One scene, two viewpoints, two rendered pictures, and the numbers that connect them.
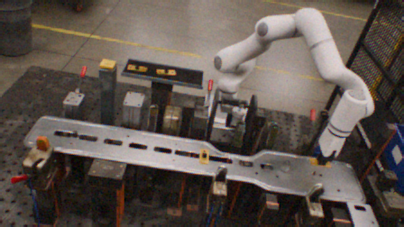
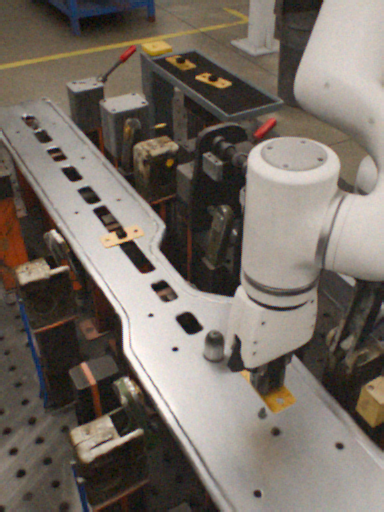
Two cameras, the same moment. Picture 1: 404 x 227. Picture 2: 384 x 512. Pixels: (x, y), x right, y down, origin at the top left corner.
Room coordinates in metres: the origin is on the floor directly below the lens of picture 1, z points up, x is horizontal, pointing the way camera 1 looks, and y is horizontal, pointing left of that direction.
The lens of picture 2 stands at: (0.73, -0.89, 1.66)
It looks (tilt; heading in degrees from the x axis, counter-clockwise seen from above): 40 degrees down; 64
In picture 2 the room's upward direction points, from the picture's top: straight up
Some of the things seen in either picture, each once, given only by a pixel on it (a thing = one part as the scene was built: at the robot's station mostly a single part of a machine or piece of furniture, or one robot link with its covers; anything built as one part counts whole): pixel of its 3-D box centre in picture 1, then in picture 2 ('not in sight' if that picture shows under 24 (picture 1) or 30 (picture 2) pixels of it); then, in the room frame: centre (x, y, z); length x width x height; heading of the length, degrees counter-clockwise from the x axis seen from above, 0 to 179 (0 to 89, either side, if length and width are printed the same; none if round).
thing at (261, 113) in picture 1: (249, 145); not in sight; (1.22, -0.27, 0.91); 0.07 x 0.05 x 0.42; 3
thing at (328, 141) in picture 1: (333, 139); (274, 314); (1.02, -0.53, 1.20); 0.10 x 0.07 x 0.11; 4
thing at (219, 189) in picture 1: (211, 213); (56, 335); (0.82, -0.13, 0.87); 0.12 x 0.09 x 0.35; 3
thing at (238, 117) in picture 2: (164, 73); (209, 82); (1.32, 0.19, 1.16); 0.37 x 0.14 x 0.02; 93
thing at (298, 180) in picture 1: (198, 158); (114, 234); (0.99, -0.04, 1.00); 1.38 x 0.22 x 0.02; 93
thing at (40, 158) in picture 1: (44, 188); not in sight; (0.77, 0.52, 0.88); 0.15 x 0.11 x 0.36; 3
